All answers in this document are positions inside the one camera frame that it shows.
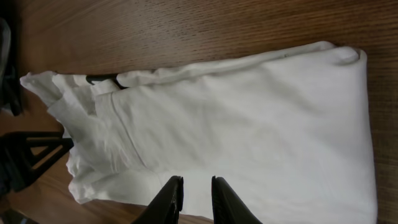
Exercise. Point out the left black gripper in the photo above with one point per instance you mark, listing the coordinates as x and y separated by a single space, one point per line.
25 156

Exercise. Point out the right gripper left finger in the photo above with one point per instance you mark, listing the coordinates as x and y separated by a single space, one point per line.
166 205

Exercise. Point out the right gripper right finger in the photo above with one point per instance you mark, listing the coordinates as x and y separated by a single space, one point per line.
228 208

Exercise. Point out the white t-shirt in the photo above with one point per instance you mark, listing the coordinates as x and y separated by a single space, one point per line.
288 130

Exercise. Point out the black folded garment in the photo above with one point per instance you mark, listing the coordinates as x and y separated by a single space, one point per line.
10 87

